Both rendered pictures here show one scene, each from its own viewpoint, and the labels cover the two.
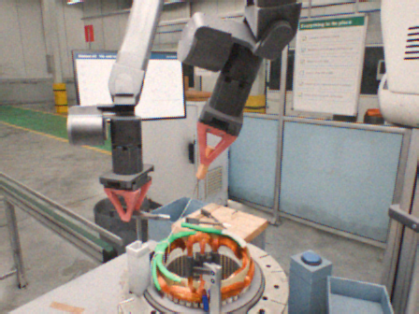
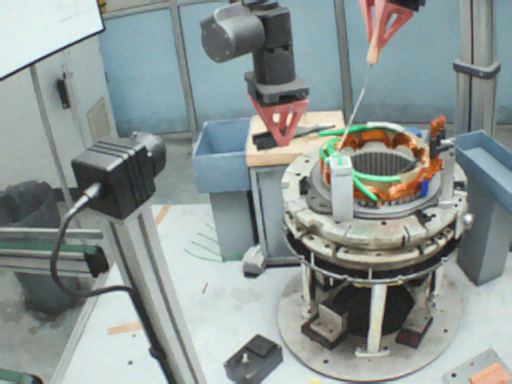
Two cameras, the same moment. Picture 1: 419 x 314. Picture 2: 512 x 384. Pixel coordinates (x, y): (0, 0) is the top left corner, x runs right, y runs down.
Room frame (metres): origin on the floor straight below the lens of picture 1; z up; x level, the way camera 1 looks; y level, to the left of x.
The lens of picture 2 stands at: (0.02, 0.52, 1.53)
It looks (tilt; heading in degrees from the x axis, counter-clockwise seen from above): 32 degrees down; 331
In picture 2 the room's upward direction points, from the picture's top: 8 degrees counter-clockwise
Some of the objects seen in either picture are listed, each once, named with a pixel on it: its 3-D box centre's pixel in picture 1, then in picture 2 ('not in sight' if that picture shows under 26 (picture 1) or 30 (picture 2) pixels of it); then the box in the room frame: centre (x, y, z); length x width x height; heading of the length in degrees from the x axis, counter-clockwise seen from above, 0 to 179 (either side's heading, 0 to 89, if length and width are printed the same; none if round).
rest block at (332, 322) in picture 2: not in sight; (328, 320); (0.53, 0.13, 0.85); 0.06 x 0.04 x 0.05; 8
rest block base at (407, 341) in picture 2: not in sight; (414, 329); (0.42, 0.00, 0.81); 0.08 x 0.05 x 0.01; 110
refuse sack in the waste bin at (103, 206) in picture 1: (122, 226); (28, 233); (2.08, 0.61, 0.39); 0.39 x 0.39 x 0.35
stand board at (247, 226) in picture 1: (220, 225); (298, 136); (0.82, -0.03, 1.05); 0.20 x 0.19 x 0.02; 53
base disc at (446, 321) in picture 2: not in sight; (373, 306); (0.53, 0.01, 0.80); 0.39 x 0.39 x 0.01
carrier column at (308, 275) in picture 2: not in sight; (308, 268); (0.62, 0.11, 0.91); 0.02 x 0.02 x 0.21
